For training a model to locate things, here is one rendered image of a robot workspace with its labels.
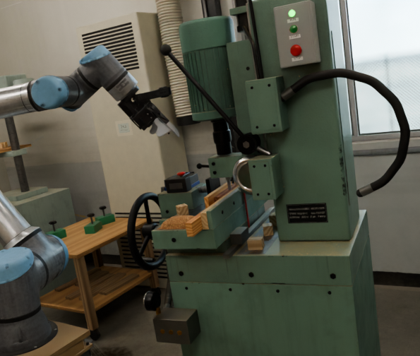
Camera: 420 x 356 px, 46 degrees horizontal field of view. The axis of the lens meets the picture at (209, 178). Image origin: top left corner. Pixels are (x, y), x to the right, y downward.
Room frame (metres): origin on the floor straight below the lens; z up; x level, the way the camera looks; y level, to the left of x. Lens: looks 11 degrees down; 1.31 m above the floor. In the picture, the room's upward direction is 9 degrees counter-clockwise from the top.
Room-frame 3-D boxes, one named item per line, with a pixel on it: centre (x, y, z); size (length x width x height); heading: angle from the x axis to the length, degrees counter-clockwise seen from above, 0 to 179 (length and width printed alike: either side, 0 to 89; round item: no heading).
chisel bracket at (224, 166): (1.64, -0.08, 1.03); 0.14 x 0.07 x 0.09; 65
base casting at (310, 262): (1.59, -0.17, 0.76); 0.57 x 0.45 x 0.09; 65
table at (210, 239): (1.72, 0.02, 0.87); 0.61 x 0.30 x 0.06; 155
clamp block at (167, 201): (1.75, 0.10, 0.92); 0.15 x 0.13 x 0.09; 155
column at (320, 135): (1.53, -0.33, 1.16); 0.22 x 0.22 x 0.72; 65
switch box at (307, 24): (1.38, -0.29, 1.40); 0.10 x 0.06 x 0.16; 65
